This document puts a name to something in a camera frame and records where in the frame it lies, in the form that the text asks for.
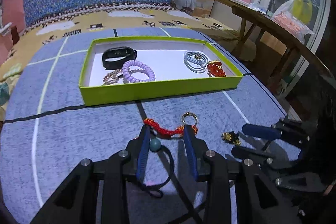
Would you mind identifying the purple spiral hair tie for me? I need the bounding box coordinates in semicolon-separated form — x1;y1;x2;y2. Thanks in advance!
121;60;157;84

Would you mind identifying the rose gold chain bracelet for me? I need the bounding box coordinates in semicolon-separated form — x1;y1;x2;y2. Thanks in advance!
101;69;124;86

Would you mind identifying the wooden side table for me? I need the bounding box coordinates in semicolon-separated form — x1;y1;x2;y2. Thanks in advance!
214;0;335;92

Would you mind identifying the tan sheep print bedsheet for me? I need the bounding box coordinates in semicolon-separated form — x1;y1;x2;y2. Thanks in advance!
1;5;248;123

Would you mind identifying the black cord teal bead bracelet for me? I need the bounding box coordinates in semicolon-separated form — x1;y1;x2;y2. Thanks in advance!
136;137;176;199

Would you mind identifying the light blue spiral hair tie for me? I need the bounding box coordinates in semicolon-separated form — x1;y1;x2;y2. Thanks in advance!
183;50;210;70

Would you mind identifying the green jewelry box tray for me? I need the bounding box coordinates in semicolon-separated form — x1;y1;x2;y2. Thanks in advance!
79;36;243;106

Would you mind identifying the pink white packet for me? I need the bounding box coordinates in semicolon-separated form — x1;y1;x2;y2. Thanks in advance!
271;0;314;43

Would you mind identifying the gold black charm earring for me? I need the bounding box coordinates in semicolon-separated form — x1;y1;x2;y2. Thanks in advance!
222;131;241;146

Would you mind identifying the blue grid blanket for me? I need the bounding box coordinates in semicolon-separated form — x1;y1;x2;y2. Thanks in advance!
1;27;286;223

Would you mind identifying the grey elastic hair tie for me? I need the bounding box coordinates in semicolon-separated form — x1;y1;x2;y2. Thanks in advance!
183;54;210;74

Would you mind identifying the red bead bracelet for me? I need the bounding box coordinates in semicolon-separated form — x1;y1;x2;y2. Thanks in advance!
205;60;227;78

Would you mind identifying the yellow plastic bag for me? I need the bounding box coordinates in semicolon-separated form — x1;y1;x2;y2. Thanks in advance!
291;0;313;24

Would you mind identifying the black fitness band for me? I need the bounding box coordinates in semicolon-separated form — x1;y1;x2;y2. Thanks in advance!
102;47;137;70

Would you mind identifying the red woven cord bracelet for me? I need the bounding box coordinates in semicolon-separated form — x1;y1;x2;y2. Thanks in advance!
143;118;199;139

